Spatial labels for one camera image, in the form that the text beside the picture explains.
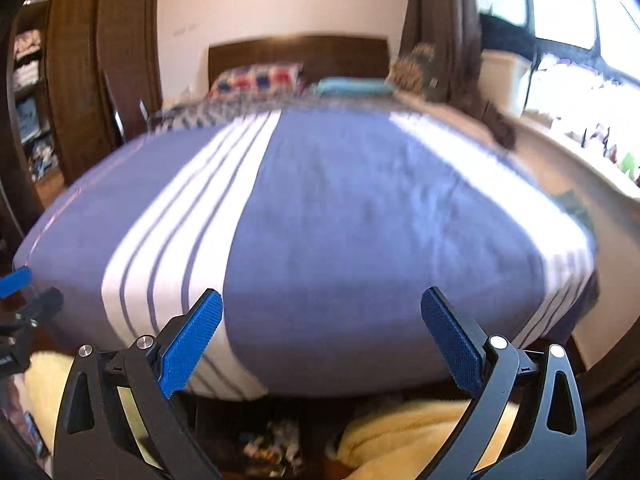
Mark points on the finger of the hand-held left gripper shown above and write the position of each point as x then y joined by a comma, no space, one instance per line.
42,305
14,281

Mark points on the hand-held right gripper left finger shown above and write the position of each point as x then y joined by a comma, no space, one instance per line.
192,342

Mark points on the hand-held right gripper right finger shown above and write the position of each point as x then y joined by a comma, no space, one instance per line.
452,342

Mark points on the dark bin with colourful wrappers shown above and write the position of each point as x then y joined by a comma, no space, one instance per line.
270,447

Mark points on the yellow fluffy rug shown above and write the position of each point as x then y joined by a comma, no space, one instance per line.
400,435

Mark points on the blue white striped duvet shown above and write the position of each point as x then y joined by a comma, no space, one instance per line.
350,235

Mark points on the folded clothes on shelves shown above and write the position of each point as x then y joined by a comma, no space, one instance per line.
30,105

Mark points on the dark green cloth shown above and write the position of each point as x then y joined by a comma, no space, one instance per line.
575,205

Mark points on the dark wooden wardrobe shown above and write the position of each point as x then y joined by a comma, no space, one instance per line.
100,75

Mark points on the grey zigzag bed sheet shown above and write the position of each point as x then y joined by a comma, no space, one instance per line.
200,112

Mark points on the row of plush toys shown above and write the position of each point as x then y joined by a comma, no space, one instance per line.
615,152

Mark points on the white storage box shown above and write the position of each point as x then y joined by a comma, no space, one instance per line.
502,82

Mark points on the plaid pillow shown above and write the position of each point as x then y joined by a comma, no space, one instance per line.
255,80

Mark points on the patterned fabric bag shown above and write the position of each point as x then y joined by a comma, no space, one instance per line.
415,72

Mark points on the teal pillow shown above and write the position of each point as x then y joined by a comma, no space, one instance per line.
350,87

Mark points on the dark wooden headboard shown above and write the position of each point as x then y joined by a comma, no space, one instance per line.
300,50

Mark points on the black jacket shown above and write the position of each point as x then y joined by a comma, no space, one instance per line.
505,35

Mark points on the black metal rack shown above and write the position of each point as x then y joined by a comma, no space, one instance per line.
565,47

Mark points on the brown curtain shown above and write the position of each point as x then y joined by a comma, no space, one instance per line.
440,20

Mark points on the window frame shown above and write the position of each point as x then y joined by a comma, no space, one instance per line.
595,5

